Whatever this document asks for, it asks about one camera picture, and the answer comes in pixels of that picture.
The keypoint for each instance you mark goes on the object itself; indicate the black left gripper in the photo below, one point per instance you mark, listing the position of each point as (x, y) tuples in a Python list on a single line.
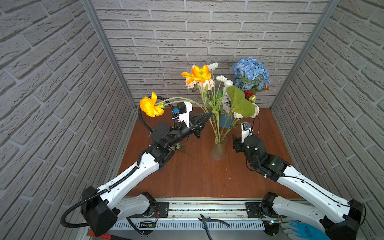
[(197, 124)]

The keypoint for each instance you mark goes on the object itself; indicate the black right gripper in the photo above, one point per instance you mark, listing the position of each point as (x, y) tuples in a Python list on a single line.
[(237, 144)]

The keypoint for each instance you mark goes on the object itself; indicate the clear glass vase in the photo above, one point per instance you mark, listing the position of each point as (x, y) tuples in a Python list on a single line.
[(219, 149)]

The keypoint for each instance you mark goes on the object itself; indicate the teal ceramic vase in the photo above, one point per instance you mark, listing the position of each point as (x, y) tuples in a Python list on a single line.
[(225, 120)]

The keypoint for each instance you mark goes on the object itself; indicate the pink white mixed bouquet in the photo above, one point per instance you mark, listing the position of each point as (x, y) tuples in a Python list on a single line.
[(226, 104)]

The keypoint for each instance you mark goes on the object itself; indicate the peach rose stem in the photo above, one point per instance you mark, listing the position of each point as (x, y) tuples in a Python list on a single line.
[(202, 79)]

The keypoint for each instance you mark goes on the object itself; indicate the red carnation flower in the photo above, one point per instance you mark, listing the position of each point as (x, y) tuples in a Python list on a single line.
[(250, 96)]

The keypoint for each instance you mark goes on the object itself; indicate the cream white flower stem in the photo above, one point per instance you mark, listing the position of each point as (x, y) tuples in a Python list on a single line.
[(219, 81)]

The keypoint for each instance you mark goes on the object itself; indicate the dark blue hydrangea flower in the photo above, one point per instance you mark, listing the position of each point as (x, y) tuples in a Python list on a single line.
[(250, 74)]

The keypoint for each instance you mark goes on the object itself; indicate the small pink white bouquet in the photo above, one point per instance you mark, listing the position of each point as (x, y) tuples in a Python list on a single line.
[(179, 148)]

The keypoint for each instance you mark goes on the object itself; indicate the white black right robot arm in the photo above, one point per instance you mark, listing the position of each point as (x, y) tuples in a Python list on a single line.
[(337, 217)]

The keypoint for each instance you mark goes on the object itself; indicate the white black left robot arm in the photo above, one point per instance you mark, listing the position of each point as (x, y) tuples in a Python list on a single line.
[(102, 207)]

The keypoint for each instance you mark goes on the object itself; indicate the white blue work glove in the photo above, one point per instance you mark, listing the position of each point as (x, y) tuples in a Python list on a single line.
[(296, 230)]

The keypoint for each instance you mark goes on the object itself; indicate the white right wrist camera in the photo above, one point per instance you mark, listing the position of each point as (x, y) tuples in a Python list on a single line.
[(246, 130)]

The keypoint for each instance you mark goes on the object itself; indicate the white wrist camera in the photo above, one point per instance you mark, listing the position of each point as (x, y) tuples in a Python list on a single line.
[(246, 130), (182, 112)]

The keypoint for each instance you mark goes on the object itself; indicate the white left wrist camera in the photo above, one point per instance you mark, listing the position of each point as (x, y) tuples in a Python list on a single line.
[(182, 112)]

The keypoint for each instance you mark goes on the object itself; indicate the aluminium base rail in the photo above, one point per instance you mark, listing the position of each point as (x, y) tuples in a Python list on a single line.
[(197, 215)]

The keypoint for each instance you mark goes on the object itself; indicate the aluminium left corner post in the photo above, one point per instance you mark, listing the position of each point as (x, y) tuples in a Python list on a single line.
[(97, 24)]

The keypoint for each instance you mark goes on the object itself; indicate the aluminium corner post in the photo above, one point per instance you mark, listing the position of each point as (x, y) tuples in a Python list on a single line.
[(325, 16), (97, 24)]

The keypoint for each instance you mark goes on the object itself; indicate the aluminium right corner post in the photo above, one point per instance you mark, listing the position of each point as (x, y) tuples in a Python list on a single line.
[(325, 16)]

